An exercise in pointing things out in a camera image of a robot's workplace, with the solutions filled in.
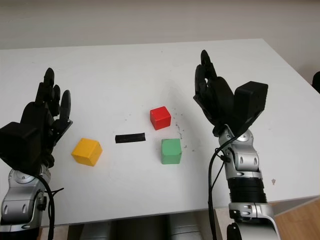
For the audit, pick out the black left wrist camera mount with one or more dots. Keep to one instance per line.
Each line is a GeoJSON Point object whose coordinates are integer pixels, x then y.
{"type": "Point", "coordinates": [17, 145]}

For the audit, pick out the black tape strip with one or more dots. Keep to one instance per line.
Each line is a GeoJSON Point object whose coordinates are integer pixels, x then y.
{"type": "Point", "coordinates": [130, 138]}

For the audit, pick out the grey right robot leg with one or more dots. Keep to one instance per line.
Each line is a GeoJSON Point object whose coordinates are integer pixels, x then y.
{"type": "Point", "coordinates": [187, 227]}

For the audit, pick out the dark robot waist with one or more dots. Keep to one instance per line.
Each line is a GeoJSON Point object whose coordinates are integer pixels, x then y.
{"type": "Point", "coordinates": [140, 228]}

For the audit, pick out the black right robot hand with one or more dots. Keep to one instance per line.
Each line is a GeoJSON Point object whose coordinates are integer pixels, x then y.
{"type": "Point", "coordinates": [220, 100]}

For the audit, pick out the green wooden block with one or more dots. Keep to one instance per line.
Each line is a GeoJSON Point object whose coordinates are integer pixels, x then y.
{"type": "Point", "coordinates": [170, 151]}

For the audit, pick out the yellow wooden block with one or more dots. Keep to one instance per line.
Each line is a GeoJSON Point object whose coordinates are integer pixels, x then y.
{"type": "Point", "coordinates": [86, 150]}

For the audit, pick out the grey left robot leg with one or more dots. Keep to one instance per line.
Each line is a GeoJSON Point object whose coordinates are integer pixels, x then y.
{"type": "Point", "coordinates": [95, 231]}

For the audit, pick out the grey robot leg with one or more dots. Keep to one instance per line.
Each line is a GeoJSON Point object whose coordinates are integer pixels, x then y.
{"type": "Point", "coordinates": [187, 227]}
{"type": "Point", "coordinates": [95, 231]}

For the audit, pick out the white table frame beam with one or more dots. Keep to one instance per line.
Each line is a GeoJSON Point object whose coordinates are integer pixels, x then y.
{"type": "Point", "coordinates": [222, 225]}

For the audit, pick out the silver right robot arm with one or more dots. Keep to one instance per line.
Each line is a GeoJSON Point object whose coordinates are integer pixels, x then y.
{"type": "Point", "coordinates": [246, 160]}

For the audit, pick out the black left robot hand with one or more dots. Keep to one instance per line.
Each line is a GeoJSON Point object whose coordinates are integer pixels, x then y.
{"type": "Point", "coordinates": [37, 115]}

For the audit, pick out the black chair part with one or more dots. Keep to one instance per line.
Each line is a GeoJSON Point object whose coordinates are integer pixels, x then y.
{"type": "Point", "coordinates": [317, 82]}

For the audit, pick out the red wooden block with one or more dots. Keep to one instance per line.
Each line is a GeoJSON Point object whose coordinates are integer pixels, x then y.
{"type": "Point", "coordinates": [160, 117]}

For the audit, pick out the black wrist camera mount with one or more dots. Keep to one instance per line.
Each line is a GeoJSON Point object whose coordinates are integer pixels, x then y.
{"type": "Point", "coordinates": [250, 100]}
{"type": "Point", "coordinates": [17, 145]}

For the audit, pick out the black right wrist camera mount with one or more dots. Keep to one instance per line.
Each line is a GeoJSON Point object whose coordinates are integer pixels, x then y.
{"type": "Point", "coordinates": [250, 100]}

